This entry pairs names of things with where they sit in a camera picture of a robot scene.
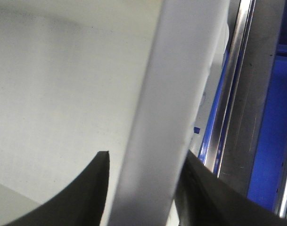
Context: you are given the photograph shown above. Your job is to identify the white plastic tote bin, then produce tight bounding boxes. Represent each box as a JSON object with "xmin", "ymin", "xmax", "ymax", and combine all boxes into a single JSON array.
[{"xmin": 0, "ymin": 0, "xmax": 230, "ymax": 226}]

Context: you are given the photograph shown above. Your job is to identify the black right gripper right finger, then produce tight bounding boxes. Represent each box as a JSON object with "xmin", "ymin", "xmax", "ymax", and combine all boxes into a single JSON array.
[{"xmin": 175, "ymin": 151, "xmax": 287, "ymax": 226}]

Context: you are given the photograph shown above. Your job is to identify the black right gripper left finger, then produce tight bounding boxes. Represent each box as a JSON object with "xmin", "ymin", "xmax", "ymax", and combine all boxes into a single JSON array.
[{"xmin": 9, "ymin": 151, "xmax": 110, "ymax": 226}]

